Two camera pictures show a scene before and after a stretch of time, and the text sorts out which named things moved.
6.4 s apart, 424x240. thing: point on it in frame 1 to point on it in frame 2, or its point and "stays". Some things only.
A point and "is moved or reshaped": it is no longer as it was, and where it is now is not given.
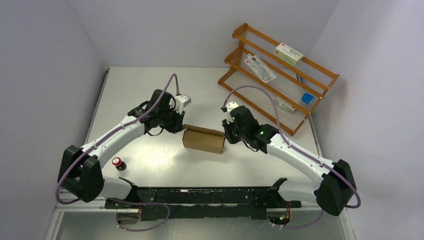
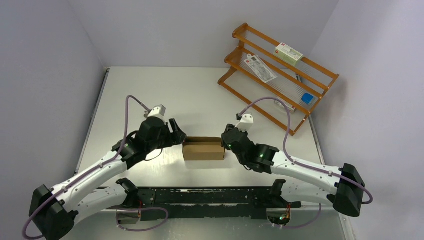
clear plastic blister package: (260, 68) stays
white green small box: (288, 53) stays
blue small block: (306, 98) stays
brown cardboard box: (202, 139) is moved or reshaped
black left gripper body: (169, 119) to (166, 138)
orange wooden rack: (278, 83) stays
